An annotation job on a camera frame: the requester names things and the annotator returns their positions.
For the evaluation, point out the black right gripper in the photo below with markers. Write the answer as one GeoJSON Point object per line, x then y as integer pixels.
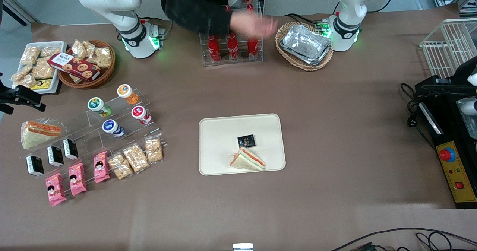
{"type": "Point", "coordinates": [8, 95]}

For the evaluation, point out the green cap gum bottle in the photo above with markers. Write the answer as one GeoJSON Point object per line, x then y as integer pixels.
{"type": "Point", "coordinates": [98, 106]}

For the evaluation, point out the black sleeved forearm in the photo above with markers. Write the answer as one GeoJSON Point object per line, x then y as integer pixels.
{"type": "Point", "coordinates": [193, 9]}

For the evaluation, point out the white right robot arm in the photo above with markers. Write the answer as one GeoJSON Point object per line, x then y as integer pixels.
{"type": "Point", "coordinates": [111, 1]}

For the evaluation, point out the white rectangular snack tray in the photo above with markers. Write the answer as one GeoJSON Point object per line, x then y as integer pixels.
{"type": "Point", "coordinates": [56, 78]}

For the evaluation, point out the blue cap gum bottle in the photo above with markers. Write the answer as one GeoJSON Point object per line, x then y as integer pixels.
{"type": "Point", "coordinates": [112, 128]}

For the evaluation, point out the orange cap gum bottle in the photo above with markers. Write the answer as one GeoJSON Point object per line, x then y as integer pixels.
{"type": "Point", "coordinates": [127, 93]}

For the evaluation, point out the red cap gum bottle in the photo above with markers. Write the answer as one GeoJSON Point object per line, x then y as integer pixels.
{"type": "Point", "coordinates": [141, 114]}

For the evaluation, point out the cream plastic tray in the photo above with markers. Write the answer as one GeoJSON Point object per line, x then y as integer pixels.
{"type": "Point", "coordinates": [220, 146]}

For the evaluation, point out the silver foil tray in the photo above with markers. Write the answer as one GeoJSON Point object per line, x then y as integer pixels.
{"type": "Point", "coordinates": [305, 44]}

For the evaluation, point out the person's reaching hand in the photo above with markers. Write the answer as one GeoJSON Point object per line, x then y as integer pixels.
{"type": "Point", "coordinates": [253, 24]}

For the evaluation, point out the clear bagged beige snack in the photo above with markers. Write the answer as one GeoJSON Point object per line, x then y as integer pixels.
{"type": "Point", "coordinates": [50, 51]}
{"type": "Point", "coordinates": [43, 70]}
{"type": "Point", "coordinates": [26, 81]}
{"type": "Point", "coordinates": [21, 72]}
{"type": "Point", "coordinates": [76, 79]}
{"type": "Point", "coordinates": [103, 57]}
{"type": "Point", "coordinates": [79, 49]}
{"type": "Point", "coordinates": [29, 54]}
{"type": "Point", "coordinates": [90, 47]}

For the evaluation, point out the wrapped triangle sandwich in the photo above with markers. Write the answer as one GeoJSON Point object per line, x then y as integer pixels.
{"type": "Point", "coordinates": [37, 133]}

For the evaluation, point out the yellow snack packet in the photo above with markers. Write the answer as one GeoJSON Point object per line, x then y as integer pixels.
{"type": "Point", "coordinates": [41, 84]}

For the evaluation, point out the small black box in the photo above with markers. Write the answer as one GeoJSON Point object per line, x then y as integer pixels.
{"type": "Point", "coordinates": [55, 156]}
{"type": "Point", "coordinates": [34, 165]}
{"type": "Point", "coordinates": [70, 149]}

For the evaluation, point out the red cookie box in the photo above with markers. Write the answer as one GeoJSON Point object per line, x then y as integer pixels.
{"type": "Point", "coordinates": [74, 66]}

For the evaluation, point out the clear acrylic stepped shelf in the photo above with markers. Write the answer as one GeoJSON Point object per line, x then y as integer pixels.
{"type": "Point", "coordinates": [87, 132]}

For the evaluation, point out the pink snack packet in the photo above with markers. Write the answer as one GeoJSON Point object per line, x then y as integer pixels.
{"type": "Point", "coordinates": [101, 167]}
{"type": "Point", "coordinates": [77, 179]}
{"type": "Point", "coordinates": [55, 190]}

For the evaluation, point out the dark metal bar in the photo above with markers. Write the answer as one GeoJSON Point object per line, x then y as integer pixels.
{"type": "Point", "coordinates": [20, 9]}

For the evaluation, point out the brown round wicker basket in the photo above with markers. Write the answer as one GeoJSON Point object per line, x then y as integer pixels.
{"type": "Point", "coordinates": [104, 76]}

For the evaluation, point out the clear packed nut crisp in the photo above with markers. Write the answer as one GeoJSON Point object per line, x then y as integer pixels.
{"type": "Point", "coordinates": [120, 166]}
{"type": "Point", "coordinates": [153, 150]}
{"type": "Point", "coordinates": [136, 158]}

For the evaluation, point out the black snack packet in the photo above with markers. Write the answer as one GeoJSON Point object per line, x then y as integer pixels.
{"type": "Point", "coordinates": [246, 141]}

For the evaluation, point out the triangle sandwich with orange filling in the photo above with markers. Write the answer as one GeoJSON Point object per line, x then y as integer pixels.
{"type": "Point", "coordinates": [248, 160]}

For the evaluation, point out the clear acrylic bottle rack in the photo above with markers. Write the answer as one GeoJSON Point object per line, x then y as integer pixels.
{"type": "Point", "coordinates": [257, 59]}

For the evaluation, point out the light oval wicker basket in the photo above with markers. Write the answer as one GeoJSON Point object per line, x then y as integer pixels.
{"type": "Point", "coordinates": [285, 31]}

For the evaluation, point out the black machine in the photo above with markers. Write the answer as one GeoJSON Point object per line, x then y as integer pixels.
{"type": "Point", "coordinates": [447, 132]}

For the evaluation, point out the yellow control panel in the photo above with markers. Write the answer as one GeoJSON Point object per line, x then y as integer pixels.
{"type": "Point", "coordinates": [456, 176]}

